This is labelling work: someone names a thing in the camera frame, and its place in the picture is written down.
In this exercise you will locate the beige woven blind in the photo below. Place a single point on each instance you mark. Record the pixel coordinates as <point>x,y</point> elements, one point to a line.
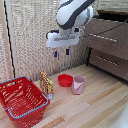
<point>33,40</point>

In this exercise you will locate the red basket with blue rim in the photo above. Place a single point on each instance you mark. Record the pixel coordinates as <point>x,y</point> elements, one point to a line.
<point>21,101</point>

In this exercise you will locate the dark brown dresser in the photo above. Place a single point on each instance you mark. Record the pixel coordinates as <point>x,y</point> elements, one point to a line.
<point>110,46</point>

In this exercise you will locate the yellow orange snack packet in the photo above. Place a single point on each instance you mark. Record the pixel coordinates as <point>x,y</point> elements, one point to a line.
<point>47,85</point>

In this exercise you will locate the pink plastic cup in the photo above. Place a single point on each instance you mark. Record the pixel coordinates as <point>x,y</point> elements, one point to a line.
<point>78,85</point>

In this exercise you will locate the brown drawer front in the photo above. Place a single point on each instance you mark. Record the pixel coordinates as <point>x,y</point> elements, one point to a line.
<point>108,45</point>
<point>110,68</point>

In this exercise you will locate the white black Franka robot arm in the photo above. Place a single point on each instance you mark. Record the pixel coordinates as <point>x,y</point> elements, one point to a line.
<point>71,13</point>

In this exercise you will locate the orange-red bowl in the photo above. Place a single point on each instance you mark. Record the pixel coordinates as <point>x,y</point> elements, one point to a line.
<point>65,80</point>

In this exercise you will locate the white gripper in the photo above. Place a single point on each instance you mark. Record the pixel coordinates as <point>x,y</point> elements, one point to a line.
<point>63,39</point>

